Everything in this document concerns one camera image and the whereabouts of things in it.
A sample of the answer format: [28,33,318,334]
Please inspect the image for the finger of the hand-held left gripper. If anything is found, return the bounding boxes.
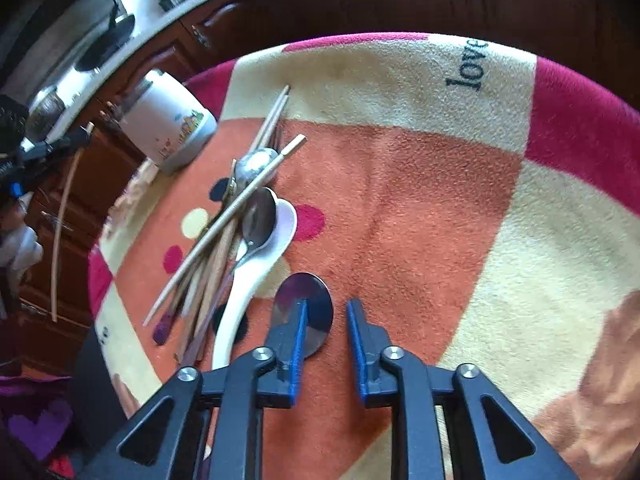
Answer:
[20,127,94,162]

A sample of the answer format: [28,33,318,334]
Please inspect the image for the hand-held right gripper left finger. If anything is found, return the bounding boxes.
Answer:
[80,299,308,480]

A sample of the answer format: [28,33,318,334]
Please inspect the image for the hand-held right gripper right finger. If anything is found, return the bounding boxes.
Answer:
[346,299,581,480]

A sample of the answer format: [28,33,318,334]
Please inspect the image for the large metal spoon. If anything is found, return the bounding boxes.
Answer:
[271,272,334,361]

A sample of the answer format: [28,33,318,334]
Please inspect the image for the light bamboo chopstick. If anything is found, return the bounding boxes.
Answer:
[51,124,95,322]

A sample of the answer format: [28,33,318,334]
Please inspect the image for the steel utensil holder cup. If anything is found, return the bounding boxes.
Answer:
[121,69,218,177]

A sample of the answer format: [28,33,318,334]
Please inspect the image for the pile of wooden chopsticks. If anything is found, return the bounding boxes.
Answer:
[143,85,307,361]

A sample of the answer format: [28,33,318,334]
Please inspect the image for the metal pot with lid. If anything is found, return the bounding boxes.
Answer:
[26,85,69,132]

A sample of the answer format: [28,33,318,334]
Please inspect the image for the white ceramic spoon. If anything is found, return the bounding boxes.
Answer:
[212,199,299,372]

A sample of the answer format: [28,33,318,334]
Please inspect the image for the lace-trimmed cloth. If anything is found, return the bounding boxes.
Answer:
[106,157,162,241]

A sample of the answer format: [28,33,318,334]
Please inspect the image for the black wok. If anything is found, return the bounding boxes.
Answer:
[75,5,137,73]

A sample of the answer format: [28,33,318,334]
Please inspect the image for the purple-tipped chopstick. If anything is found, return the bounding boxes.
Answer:
[152,305,177,346]

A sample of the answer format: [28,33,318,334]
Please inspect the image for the dark wooden kitchen cabinets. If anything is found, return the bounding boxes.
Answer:
[0,0,251,376]

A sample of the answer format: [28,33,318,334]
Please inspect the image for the stone kitchen countertop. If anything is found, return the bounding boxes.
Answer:
[0,0,288,128]

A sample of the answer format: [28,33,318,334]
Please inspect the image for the small round metal ladle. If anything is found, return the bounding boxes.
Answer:
[227,147,280,196]

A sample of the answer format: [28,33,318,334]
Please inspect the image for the orange and cream printed blanket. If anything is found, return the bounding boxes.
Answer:
[87,32,640,480]

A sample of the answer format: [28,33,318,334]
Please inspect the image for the purple cloth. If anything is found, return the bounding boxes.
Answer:
[0,374,76,463]

